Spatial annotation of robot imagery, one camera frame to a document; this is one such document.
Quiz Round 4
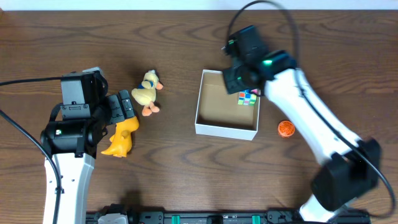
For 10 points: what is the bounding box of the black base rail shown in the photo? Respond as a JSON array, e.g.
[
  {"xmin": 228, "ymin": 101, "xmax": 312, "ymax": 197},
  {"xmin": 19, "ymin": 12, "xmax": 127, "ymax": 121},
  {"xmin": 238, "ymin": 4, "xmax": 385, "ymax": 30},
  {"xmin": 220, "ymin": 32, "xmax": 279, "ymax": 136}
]
[{"xmin": 85, "ymin": 204, "xmax": 371, "ymax": 224}]

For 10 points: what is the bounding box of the multicolour puzzle cube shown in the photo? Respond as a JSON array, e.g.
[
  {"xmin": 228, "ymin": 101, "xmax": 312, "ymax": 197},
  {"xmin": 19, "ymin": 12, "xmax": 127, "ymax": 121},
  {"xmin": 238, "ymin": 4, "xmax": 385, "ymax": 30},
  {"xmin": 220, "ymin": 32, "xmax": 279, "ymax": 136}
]
[{"xmin": 238, "ymin": 89, "xmax": 260, "ymax": 106}]

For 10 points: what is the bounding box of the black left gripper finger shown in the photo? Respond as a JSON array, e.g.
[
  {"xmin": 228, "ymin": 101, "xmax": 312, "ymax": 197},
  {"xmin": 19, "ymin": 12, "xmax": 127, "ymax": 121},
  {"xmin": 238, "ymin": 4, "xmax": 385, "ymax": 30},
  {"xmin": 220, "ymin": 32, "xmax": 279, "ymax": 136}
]
[
  {"xmin": 106, "ymin": 94, "xmax": 124, "ymax": 124},
  {"xmin": 119, "ymin": 90, "xmax": 135, "ymax": 118}
]

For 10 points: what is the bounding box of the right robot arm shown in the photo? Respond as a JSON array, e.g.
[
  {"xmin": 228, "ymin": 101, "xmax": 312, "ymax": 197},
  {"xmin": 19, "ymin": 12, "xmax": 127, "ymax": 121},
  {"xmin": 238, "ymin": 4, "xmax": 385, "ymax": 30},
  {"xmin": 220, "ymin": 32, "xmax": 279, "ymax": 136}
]
[{"xmin": 223, "ymin": 47, "xmax": 384, "ymax": 222}]

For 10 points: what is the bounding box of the orange toy dinosaur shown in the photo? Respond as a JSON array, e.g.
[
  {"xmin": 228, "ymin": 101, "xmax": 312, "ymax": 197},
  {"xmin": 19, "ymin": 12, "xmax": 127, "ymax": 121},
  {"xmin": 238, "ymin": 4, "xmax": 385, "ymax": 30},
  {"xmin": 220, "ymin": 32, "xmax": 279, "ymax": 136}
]
[{"xmin": 101, "ymin": 116, "xmax": 139, "ymax": 157}]

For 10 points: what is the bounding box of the orange round ball toy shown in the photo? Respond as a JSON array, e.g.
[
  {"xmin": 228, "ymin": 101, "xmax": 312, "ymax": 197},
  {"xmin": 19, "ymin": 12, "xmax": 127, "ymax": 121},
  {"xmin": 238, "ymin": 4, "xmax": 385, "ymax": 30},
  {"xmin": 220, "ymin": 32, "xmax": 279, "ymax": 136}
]
[{"xmin": 277, "ymin": 120, "xmax": 295, "ymax": 138}]

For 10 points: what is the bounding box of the yellow plush duck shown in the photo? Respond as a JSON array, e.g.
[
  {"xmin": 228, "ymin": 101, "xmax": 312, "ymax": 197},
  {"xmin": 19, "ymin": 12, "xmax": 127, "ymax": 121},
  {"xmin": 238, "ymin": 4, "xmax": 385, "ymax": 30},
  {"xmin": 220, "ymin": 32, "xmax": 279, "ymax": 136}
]
[{"xmin": 131, "ymin": 70, "xmax": 164, "ymax": 116}]

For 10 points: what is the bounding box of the white cardboard box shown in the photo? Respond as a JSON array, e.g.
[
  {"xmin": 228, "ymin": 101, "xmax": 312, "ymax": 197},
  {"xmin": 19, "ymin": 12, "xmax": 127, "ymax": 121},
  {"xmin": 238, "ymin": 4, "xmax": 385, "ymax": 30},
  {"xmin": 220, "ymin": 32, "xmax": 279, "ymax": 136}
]
[{"xmin": 195, "ymin": 70, "xmax": 261, "ymax": 141}]

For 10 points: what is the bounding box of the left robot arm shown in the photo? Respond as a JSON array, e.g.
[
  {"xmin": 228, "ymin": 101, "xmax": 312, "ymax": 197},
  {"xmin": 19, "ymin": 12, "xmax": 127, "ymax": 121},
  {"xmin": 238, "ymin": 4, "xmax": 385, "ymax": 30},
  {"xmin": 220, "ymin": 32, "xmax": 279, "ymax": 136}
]
[{"xmin": 41, "ymin": 90, "xmax": 139, "ymax": 223}]

